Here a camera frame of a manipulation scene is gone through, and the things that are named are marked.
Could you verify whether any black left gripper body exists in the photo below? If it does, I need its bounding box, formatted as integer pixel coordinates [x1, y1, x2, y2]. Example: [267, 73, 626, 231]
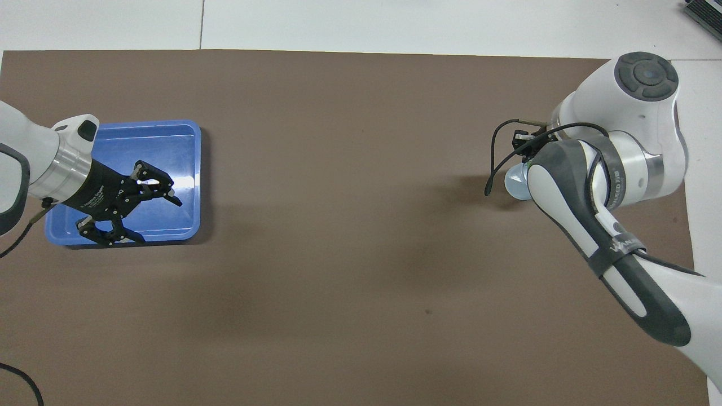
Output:
[56, 160, 142, 223]

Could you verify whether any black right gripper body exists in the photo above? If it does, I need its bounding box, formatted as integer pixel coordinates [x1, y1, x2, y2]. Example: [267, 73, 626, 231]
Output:
[512, 130, 545, 156]

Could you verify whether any blue plastic tray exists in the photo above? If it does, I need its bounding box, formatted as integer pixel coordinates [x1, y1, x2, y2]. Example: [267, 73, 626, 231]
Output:
[45, 120, 202, 247]

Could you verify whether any translucent plastic cup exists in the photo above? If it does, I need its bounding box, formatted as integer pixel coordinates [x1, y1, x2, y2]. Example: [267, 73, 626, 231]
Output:
[504, 162, 534, 201]

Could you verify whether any brown table mat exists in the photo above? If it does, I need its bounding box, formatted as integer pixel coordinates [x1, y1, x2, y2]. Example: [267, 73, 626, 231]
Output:
[0, 50, 710, 406]

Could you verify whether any grey ribbed device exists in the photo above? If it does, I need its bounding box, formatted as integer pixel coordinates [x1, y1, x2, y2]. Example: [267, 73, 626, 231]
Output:
[683, 0, 722, 34]

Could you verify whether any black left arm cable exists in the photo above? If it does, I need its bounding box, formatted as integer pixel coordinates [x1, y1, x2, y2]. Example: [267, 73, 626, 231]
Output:
[0, 197, 55, 406]

